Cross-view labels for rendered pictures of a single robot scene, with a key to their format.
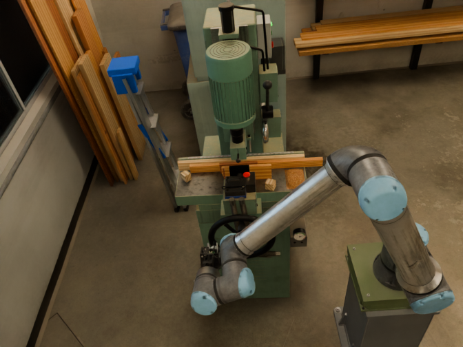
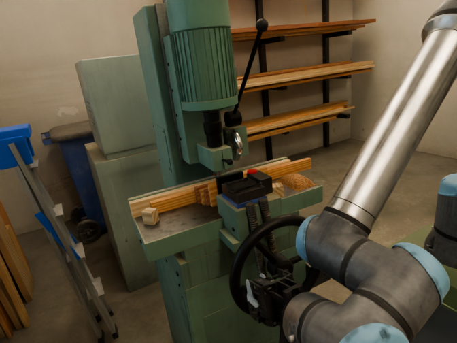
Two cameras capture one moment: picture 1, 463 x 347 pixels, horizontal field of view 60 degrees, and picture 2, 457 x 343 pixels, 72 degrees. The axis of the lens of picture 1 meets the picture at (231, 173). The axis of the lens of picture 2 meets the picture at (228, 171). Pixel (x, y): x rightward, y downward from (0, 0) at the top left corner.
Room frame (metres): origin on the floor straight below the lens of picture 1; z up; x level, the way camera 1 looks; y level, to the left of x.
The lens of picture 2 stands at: (0.53, 0.42, 1.33)
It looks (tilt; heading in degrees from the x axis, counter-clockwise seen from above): 20 degrees down; 330
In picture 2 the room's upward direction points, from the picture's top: 7 degrees counter-clockwise
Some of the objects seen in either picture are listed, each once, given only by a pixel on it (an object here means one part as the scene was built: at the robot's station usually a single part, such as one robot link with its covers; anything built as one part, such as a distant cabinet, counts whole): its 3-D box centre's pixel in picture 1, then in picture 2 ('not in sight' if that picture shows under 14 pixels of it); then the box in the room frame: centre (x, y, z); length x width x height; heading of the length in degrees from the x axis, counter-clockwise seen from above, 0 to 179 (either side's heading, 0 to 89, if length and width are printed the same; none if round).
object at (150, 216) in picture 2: (186, 175); (150, 216); (1.38, 0.21, 0.92); 0.04 x 0.03 x 0.04; 36
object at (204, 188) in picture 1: (241, 189); (237, 213); (1.30, -0.03, 0.87); 0.61 x 0.30 x 0.06; 83
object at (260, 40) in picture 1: (264, 36); not in sight; (1.71, -0.22, 1.40); 0.10 x 0.06 x 0.16; 173
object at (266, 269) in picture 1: (248, 223); (224, 299); (1.53, -0.06, 0.36); 0.58 x 0.45 x 0.71; 173
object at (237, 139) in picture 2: (265, 130); (233, 145); (1.52, -0.19, 1.02); 0.12 x 0.03 x 0.12; 173
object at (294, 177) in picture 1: (295, 176); (295, 179); (1.29, -0.28, 0.91); 0.12 x 0.09 x 0.03; 173
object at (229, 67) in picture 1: (231, 85); (203, 54); (1.41, -0.05, 1.35); 0.18 x 0.18 x 0.31
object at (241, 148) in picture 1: (239, 145); (215, 156); (1.43, -0.05, 1.03); 0.14 x 0.07 x 0.09; 173
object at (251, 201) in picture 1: (240, 195); (248, 209); (1.22, -0.03, 0.92); 0.15 x 0.13 x 0.09; 83
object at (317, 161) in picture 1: (255, 164); (239, 183); (1.40, -0.12, 0.92); 0.62 x 0.02 x 0.04; 83
